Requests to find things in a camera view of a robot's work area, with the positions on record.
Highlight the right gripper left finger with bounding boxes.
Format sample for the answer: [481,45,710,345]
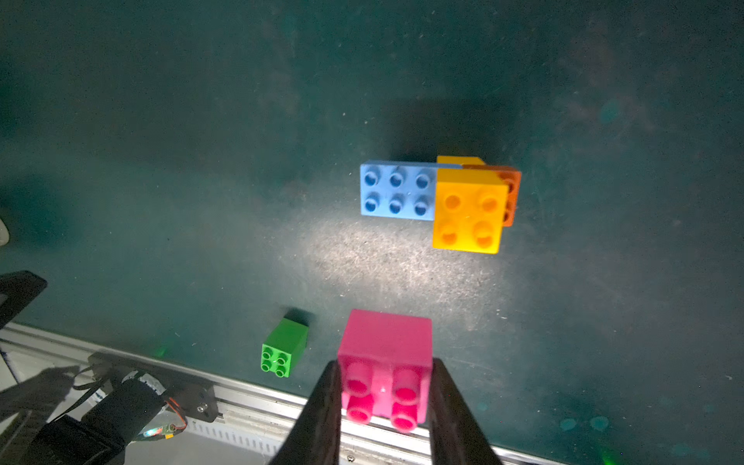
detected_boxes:
[269,360,342,465]

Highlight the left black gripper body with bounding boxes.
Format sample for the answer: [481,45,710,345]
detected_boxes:
[0,270,48,329]

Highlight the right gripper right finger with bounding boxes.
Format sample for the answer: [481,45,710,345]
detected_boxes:
[428,358,503,465]

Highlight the pink lego brick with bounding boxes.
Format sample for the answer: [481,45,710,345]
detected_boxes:
[337,309,433,433]

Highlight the green lego brick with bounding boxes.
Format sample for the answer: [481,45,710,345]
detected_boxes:
[261,319,309,378]

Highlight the yellow lego brick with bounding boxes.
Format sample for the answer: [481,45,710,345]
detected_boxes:
[432,169,509,255]
[437,155,486,166]

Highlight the blue long lego brick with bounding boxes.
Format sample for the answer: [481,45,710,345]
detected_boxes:
[360,160,462,222]

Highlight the orange lego brick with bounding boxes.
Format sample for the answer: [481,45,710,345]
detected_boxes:
[463,165,522,228]

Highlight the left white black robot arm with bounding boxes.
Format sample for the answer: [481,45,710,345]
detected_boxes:
[1,365,166,464]

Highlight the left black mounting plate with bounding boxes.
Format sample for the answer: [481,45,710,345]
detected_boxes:
[88,352,220,422]

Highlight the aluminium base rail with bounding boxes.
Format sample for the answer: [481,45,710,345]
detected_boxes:
[1,324,534,464]

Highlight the white slotted cable duct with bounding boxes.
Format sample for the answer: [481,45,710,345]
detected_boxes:
[186,420,282,457]

